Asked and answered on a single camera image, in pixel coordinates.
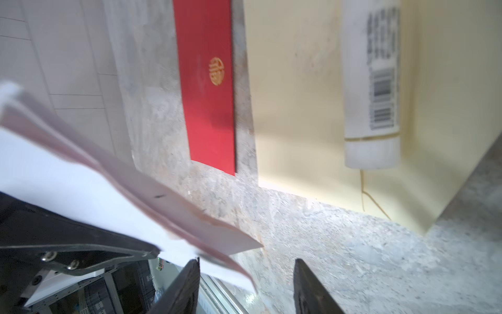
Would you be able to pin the red envelope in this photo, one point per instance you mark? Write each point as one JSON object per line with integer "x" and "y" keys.
{"x": 204, "y": 43}

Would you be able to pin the white paper sheet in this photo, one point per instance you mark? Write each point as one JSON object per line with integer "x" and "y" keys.
{"x": 45, "y": 162}

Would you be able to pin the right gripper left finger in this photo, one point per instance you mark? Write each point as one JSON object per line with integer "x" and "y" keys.
{"x": 181, "y": 297}

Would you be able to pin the cream yellow envelope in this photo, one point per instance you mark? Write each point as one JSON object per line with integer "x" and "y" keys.
{"x": 450, "y": 105}

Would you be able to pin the white glue stick tube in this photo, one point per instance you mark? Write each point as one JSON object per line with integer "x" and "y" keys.
{"x": 370, "y": 58}

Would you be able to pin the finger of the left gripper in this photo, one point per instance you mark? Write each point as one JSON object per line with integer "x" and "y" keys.
{"x": 33, "y": 238}

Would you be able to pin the aluminium rail frame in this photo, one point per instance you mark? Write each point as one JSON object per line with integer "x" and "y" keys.
{"x": 216, "y": 298}

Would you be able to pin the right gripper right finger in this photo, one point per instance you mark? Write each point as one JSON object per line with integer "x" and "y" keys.
{"x": 310, "y": 295}

